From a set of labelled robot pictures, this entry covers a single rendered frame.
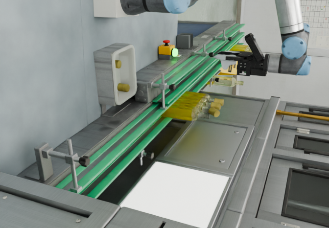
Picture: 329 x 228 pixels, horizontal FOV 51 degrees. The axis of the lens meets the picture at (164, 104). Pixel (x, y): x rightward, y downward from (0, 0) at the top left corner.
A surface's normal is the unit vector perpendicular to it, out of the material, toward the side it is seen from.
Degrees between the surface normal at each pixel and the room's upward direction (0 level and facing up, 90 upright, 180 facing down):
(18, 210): 90
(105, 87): 90
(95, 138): 90
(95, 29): 0
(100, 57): 90
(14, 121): 0
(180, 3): 8
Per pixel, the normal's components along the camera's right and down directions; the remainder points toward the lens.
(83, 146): -0.02, -0.92
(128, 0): -0.11, 0.53
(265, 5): -0.40, 0.36
